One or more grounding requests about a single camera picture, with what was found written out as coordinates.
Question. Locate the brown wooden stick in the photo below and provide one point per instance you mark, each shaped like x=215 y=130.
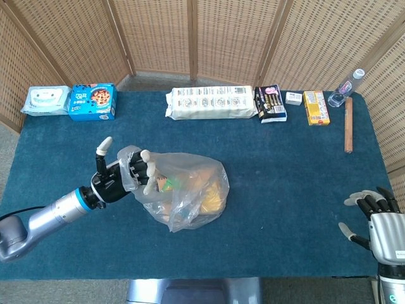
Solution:
x=348 y=126

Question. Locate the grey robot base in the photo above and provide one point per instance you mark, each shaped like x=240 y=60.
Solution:
x=193 y=291

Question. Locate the small white box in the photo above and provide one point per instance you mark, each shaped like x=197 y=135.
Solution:
x=293 y=98

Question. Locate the black snack packet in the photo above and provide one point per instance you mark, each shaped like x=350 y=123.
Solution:
x=270 y=103

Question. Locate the yellow sponge block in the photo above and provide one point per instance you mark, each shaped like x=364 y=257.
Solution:
x=213 y=198

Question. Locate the yellow cardboard box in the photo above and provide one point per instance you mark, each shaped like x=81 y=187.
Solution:
x=316 y=107

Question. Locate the blue cookie box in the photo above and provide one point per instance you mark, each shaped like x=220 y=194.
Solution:
x=91 y=103

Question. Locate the rattan folding screen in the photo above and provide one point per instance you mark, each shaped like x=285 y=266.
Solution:
x=231 y=35

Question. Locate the clear plastic bag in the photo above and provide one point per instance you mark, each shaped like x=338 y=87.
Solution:
x=196 y=177

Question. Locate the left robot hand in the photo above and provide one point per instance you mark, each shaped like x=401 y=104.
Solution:
x=109 y=185

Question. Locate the blue table cloth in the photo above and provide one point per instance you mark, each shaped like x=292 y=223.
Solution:
x=284 y=190

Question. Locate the light blue wet wipes pack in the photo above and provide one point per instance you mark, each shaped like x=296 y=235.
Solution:
x=44 y=99

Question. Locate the long white tissue pack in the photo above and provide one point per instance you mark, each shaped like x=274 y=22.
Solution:
x=209 y=103

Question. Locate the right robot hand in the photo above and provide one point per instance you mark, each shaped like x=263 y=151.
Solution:
x=387 y=237

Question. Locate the green snack packet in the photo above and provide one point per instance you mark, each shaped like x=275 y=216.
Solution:
x=171 y=185

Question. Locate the clear water bottle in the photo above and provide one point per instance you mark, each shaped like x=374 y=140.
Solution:
x=343 y=90

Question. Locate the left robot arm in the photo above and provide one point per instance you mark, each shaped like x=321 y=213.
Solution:
x=47 y=217

